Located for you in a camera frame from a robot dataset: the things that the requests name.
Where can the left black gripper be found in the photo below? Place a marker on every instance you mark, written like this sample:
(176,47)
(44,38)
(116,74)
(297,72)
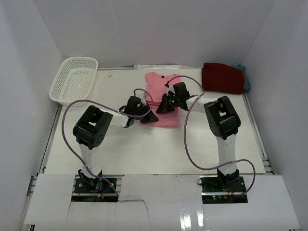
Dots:
(150,118)

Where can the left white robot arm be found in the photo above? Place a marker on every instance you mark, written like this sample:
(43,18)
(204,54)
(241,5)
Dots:
(92,128)

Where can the white paper sheet front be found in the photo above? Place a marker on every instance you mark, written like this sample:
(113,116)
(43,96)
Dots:
(160,203)

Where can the papers at back edge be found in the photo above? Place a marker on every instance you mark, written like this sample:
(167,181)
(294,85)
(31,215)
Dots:
(156,66)

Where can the folded teal t shirt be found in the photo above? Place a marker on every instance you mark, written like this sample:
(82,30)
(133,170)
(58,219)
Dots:
(247,86)

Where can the folded dark red t shirt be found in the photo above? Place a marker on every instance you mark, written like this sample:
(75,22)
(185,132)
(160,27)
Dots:
(216,77)

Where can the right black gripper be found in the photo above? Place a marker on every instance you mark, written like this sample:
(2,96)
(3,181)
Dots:
(164,107)

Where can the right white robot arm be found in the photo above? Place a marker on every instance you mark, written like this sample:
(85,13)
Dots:
(223,122)

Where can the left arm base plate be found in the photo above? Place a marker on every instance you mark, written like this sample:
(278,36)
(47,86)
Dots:
(102,194)

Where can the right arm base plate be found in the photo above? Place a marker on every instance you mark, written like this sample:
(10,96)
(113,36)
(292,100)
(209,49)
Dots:
(213,192)

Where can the white plastic mesh basket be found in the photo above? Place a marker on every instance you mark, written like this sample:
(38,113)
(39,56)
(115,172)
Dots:
(74,80)

